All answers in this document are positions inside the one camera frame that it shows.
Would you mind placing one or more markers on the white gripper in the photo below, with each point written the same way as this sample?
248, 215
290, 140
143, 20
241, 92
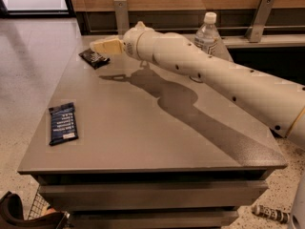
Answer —
130, 45

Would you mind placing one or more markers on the black chocolate rxbar wrapper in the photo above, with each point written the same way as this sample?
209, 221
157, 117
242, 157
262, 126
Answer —
94, 59

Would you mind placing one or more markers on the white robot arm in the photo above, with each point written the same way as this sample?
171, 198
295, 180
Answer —
277, 103

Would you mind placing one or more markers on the blue rxbar wrapper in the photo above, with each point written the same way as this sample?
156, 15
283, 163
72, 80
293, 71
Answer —
63, 124

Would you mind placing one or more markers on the clear plastic water bottle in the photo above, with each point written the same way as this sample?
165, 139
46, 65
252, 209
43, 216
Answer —
207, 36

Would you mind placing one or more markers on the grey table with drawers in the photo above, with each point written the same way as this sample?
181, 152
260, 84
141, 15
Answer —
154, 150

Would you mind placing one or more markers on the black curved chair piece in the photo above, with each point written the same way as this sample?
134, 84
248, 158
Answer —
11, 216

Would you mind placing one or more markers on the black and white patterned stick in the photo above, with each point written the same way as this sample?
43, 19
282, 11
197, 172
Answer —
270, 213

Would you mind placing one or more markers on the left metal wall bracket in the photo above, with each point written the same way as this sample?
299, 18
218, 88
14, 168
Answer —
121, 16

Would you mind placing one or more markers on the metal wall bracket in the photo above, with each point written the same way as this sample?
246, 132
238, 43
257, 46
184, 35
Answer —
121, 16
261, 15

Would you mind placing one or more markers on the right metal wall bracket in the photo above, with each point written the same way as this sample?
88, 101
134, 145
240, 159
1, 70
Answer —
261, 15

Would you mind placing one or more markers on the wire mesh basket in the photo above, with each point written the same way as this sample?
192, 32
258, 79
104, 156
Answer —
38, 205

